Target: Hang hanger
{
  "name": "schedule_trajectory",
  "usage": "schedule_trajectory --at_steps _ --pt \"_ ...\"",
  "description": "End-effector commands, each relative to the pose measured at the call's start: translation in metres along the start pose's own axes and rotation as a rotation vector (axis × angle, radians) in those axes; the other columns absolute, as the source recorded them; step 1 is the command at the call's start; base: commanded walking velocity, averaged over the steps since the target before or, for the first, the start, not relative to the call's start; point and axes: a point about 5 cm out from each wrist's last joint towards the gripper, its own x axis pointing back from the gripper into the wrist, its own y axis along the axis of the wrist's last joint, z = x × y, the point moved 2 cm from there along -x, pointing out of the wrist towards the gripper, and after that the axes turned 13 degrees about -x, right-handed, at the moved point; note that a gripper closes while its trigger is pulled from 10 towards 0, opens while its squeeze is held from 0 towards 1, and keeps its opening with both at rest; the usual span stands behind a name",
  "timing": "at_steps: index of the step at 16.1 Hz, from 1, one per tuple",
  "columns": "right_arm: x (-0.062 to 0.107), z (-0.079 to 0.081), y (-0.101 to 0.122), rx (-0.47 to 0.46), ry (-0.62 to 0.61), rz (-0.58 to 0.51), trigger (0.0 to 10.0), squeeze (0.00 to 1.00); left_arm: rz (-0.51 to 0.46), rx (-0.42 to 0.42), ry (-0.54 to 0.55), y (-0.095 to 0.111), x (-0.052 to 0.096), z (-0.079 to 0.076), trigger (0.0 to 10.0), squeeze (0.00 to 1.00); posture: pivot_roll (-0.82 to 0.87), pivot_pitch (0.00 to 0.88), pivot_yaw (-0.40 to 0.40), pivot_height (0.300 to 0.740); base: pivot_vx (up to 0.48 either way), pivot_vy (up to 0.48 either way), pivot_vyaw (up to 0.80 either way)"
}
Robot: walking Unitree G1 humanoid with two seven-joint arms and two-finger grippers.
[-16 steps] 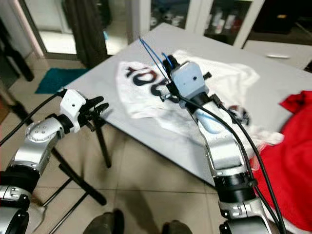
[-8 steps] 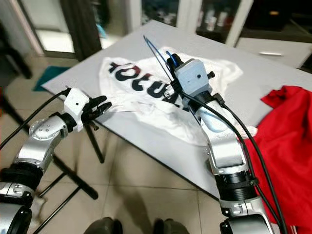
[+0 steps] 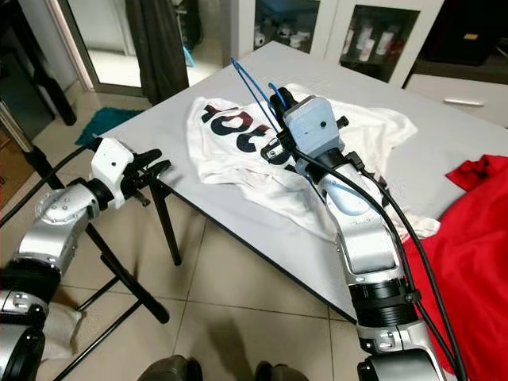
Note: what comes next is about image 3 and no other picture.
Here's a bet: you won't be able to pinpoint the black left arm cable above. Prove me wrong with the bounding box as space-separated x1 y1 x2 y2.
0 139 100 227

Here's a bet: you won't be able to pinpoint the black table legs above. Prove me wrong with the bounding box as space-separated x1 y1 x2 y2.
147 179 183 267

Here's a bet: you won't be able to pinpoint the brown cardboard box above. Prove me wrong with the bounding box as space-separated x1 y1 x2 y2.
0 139 23 209

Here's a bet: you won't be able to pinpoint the black clothes rack frame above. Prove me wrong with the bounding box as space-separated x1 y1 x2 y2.
0 103 171 381

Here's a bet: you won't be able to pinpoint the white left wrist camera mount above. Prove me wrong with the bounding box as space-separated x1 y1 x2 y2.
89 137 137 210

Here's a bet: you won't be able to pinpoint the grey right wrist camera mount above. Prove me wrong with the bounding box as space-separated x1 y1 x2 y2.
283 95 337 157

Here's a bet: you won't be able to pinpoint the red garment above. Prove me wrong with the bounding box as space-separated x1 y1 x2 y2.
401 153 508 381

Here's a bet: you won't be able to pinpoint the white glass-door cabinet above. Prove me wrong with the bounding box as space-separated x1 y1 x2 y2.
226 0 445 88

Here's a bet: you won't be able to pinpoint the white t-shirt black print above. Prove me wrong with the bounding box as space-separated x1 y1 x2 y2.
187 82 443 243

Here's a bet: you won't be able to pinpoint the white drawer front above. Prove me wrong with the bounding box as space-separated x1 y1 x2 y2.
405 74 508 129

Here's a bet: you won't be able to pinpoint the dark grey curtain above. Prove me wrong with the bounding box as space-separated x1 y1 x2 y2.
123 0 193 104

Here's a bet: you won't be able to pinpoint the dark TV stand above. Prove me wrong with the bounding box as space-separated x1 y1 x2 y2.
417 0 508 68

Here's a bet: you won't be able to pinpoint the blue plastic hanger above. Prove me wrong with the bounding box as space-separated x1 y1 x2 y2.
229 56 320 190

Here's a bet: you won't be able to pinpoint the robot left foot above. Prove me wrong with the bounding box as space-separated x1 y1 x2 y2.
137 355 205 381

